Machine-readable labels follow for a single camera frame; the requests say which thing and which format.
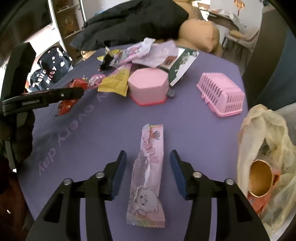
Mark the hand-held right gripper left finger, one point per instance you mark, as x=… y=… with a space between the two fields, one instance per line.
x=120 y=176

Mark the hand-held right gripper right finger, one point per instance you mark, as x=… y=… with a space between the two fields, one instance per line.
x=177 y=176

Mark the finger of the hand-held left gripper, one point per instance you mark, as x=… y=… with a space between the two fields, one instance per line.
x=69 y=92

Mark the red snack wrapper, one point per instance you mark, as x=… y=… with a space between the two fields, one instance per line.
x=66 y=105

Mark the long pink cartoon snack wrapper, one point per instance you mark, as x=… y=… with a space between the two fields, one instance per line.
x=145 y=185

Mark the yellow and pink snack wrapper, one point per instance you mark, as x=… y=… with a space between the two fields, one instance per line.
x=115 y=81

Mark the bin with yellowish bag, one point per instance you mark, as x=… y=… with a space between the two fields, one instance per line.
x=252 y=134

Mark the navy printed bag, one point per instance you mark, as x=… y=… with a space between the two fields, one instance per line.
x=49 y=69

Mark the round pink cartoon wrapper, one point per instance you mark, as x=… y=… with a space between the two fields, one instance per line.
x=97 y=79

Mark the purple printed tablecloth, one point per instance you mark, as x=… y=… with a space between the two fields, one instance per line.
x=196 y=139

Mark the small black wrapper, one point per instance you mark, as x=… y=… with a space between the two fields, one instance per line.
x=106 y=62

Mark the white shelf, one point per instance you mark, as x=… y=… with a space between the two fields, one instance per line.
x=67 y=20

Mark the pink printed packet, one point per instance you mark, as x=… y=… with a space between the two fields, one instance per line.
x=127 y=54

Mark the pink hexagonal box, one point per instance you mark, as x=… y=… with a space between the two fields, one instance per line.
x=148 y=85

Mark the small dark object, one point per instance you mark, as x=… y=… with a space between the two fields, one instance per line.
x=171 y=93

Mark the gold paper cup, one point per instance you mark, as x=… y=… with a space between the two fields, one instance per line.
x=260 y=178

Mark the black jacket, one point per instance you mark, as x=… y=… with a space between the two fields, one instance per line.
x=129 y=23

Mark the pink plastic basket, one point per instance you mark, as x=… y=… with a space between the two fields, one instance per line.
x=222 y=92

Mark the crumpled white wrapper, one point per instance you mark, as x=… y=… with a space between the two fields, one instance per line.
x=159 y=53

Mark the green and white packet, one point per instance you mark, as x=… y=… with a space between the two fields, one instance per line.
x=182 y=62

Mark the blue partition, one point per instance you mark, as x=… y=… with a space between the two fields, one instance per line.
x=272 y=76

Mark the tan cushion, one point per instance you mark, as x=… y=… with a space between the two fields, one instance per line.
x=198 y=32

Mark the grey dining chair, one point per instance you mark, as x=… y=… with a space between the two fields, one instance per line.
x=247 y=38

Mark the dining table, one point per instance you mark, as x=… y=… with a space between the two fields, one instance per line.
x=222 y=22

